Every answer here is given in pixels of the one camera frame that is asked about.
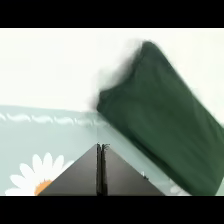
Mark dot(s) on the dark green garment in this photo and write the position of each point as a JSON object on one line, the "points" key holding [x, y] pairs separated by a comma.
{"points": [[160, 116]]}

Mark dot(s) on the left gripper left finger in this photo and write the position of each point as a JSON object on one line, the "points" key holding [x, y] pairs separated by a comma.
{"points": [[80, 176]]}

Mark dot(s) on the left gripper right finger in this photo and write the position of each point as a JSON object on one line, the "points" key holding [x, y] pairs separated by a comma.
{"points": [[126, 178]]}

